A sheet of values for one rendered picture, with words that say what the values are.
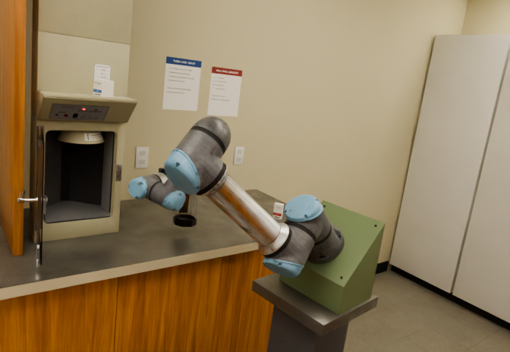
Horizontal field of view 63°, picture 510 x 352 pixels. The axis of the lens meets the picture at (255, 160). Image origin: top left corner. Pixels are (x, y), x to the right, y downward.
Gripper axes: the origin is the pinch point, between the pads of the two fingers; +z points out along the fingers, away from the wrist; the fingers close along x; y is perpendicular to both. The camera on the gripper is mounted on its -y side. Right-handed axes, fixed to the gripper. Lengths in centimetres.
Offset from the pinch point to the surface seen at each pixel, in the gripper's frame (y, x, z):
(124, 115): 25.1, 17.6, -22.1
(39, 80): 35, 37, -44
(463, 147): 13, -117, 225
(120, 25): 58, 23, -21
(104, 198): -12.7, 31.7, -15.1
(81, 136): 15.4, 31.5, -29.5
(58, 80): 36, 34, -39
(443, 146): 11, -103, 233
